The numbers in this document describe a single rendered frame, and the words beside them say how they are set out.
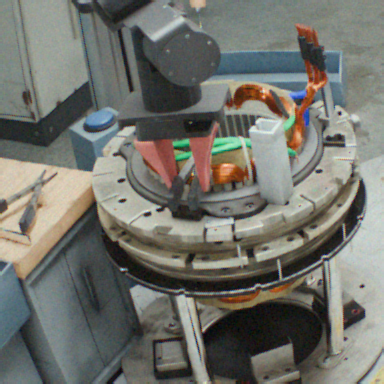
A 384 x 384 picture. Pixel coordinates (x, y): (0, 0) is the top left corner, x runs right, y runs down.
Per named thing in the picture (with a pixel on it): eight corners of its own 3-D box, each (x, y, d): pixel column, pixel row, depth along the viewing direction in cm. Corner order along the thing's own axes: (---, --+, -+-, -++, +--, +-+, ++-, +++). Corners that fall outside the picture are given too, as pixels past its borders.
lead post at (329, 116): (339, 118, 140) (323, 39, 134) (330, 128, 138) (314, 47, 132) (327, 116, 141) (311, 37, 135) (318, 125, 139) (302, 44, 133)
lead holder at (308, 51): (324, 72, 131) (319, 48, 129) (294, 68, 132) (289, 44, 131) (333, 59, 133) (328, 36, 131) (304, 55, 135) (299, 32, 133)
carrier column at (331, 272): (339, 360, 145) (333, 240, 134) (324, 359, 146) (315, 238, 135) (346, 348, 146) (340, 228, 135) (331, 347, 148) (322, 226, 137)
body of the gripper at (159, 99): (223, 128, 111) (209, 59, 107) (118, 136, 113) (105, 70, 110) (233, 99, 116) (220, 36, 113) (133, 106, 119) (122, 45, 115)
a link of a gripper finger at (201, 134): (222, 205, 115) (206, 117, 111) (149, 209, 117) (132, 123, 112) (233, 171, 121) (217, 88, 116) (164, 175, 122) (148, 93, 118)
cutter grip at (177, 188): (177, 211, 116) (173, 197, 115) (168, 212, 116) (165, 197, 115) (184, 189, 119) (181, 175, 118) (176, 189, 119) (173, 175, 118)
